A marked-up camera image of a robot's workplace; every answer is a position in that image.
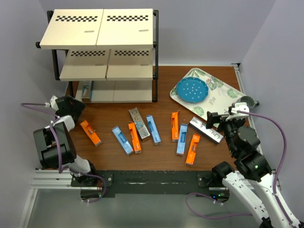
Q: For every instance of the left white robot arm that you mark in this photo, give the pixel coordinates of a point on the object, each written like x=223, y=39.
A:
x=54, y=144

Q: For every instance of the blue dotted plate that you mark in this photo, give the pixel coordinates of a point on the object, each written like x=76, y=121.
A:
x=192, y=90

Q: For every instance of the blue toothpaste box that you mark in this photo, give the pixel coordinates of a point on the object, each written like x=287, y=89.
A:
x=122, y=140
x=182, y=139
x=153, y=129

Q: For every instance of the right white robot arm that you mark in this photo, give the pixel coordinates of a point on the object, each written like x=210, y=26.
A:
x=256, y=184

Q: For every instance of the beige three-tier shelf rack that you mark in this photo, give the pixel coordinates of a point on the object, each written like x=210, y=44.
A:
x=117, y=49

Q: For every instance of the blue toothpaste box centre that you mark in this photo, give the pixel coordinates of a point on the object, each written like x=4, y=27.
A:
x=153, y=129

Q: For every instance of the blue toothpaste box left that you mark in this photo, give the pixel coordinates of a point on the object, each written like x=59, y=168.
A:
x=122, y=140

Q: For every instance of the blue toothpaste box right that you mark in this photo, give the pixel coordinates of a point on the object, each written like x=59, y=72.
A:
x=182, y=139

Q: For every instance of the aluminium frame rail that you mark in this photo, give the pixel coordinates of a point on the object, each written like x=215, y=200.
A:
x=54, y=201

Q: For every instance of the orange toothpaste box far left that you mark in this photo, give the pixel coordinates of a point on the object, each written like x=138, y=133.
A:
x=90, y=132

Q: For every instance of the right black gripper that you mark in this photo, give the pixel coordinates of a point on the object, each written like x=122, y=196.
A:
x=214, y=117

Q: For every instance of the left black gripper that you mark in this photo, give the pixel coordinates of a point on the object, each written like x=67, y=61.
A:
x=78, y=106

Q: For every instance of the orange toothpaste box centre-right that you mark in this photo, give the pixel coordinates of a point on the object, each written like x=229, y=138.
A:
x=175, y=126

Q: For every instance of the orange toothpaste box centre-left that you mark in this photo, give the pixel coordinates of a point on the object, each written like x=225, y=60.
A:
x=135, y=140

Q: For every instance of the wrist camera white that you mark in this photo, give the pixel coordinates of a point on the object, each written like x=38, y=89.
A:
x=238, y=111
x=52, y=103

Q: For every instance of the grey ceramic mug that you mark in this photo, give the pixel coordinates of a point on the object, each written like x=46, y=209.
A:
x=251, y=103

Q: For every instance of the orange toothpaste box right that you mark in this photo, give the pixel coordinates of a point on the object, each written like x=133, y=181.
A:
x=192, y=149

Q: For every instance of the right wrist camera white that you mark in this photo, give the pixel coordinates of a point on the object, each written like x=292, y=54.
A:
x=238, y=111

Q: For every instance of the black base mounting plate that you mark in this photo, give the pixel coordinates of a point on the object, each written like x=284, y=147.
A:
x=159, y=182

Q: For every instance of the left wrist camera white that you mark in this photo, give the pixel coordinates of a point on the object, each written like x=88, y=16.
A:
x=52, y=103

